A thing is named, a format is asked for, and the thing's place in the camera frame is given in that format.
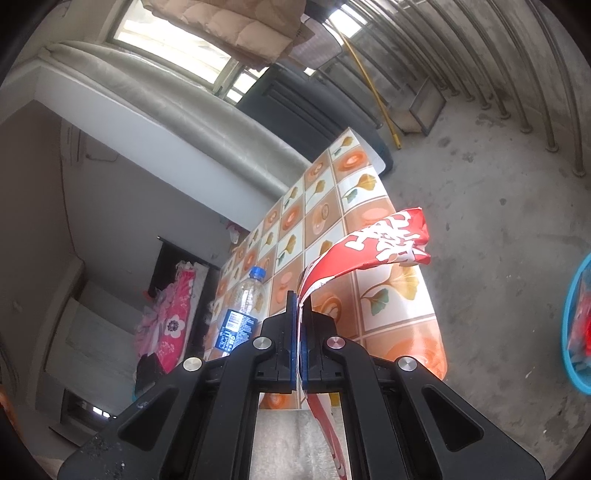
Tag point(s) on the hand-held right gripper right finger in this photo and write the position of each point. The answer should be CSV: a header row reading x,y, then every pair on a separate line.
x,y
310,350

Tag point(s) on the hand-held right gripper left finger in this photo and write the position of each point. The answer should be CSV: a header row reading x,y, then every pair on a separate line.
x,y
291,341

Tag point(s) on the red and white bag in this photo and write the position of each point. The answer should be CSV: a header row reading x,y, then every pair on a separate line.
x,y
383,240

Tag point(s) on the blue plastic basket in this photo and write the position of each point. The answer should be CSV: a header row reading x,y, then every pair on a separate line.
x,y
570,300

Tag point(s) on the clear plastic bottle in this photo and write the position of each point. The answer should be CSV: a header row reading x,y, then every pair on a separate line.
x,y
244,300

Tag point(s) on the grey fleece blanket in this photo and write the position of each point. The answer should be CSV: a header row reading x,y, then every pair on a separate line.
x,y
281,447

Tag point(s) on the pink bedding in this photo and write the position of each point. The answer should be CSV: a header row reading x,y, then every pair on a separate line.
x,y
173,318

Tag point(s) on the white plastic bag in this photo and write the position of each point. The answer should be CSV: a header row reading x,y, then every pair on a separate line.
x,y
233,233

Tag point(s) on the leaf patterned tablecloth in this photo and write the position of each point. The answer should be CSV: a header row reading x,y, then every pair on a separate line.
x,y
323,194

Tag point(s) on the metal dustpan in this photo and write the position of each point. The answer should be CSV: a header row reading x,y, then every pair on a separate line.
x,y
422,108

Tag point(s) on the beige down jacket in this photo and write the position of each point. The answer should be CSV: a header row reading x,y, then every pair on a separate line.
x,y
221,23

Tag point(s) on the metal balcony railing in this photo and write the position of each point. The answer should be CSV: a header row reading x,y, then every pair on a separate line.
x,y
508,55

